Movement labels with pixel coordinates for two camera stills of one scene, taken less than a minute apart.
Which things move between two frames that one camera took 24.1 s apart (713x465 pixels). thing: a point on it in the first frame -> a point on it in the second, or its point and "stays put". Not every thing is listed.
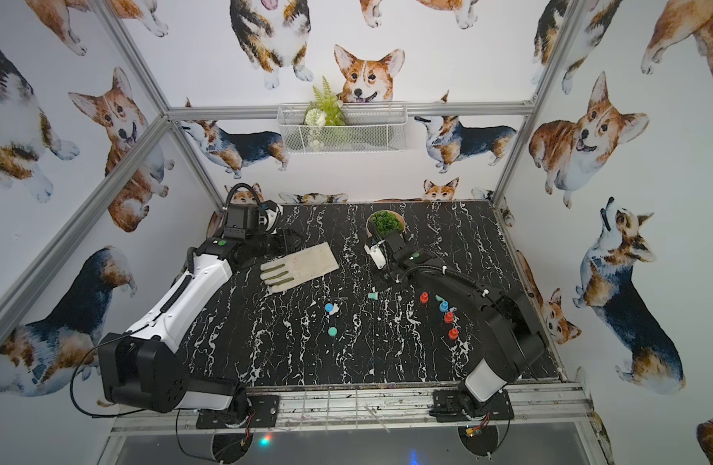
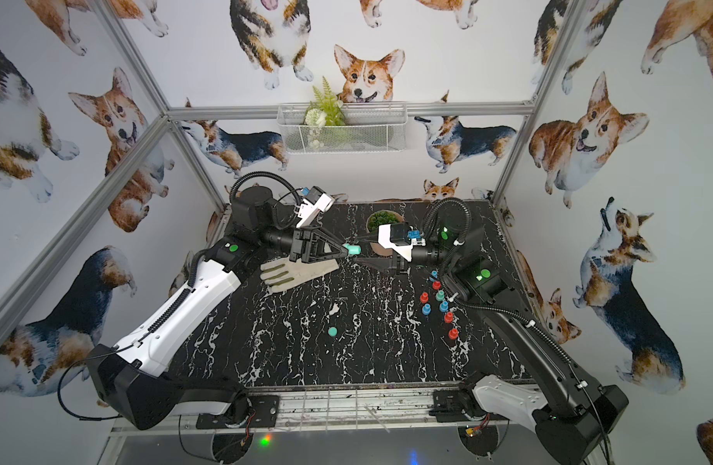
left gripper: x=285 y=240 -> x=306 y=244
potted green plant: x=385 y=222 stays put
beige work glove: x=288 y=271 stays put
